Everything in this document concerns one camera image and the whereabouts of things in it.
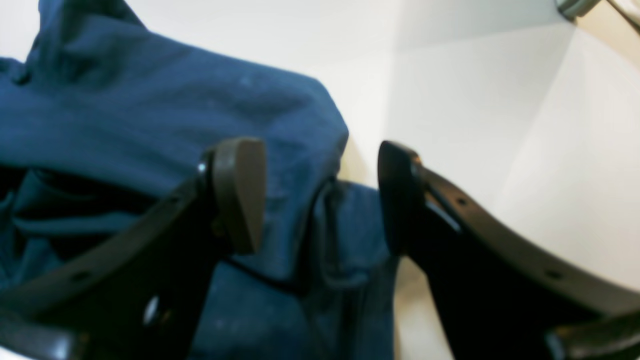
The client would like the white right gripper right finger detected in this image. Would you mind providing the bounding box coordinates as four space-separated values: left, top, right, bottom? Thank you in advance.
377 141 640 360

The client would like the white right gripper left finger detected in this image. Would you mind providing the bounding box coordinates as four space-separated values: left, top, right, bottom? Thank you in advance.
1 137 266 360

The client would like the navy blue t-shirt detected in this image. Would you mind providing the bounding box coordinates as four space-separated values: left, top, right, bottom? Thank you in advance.
1 0 399 360

